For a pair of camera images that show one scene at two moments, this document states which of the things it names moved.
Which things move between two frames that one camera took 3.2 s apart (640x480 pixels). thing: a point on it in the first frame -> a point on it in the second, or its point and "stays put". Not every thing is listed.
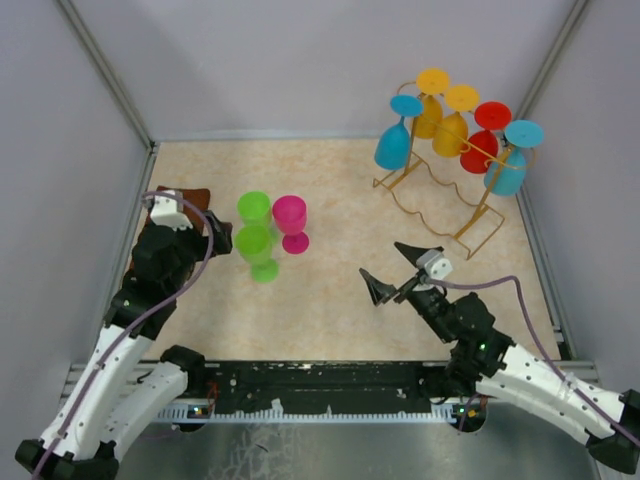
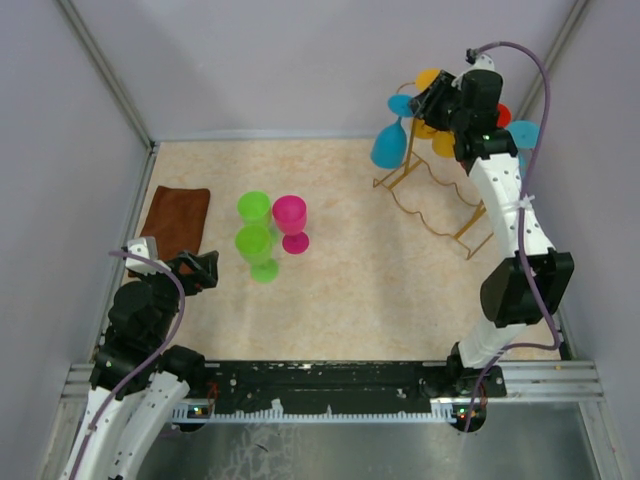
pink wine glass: [290, 215] stays put
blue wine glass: [392, 148] stays put
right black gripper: [380, 291] -> [426, 103]
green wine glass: [254, 208] stays put
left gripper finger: [222, 243] -> [208, 264]
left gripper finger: [222, 227] -> [204, 262]
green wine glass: [254, 244] stays put
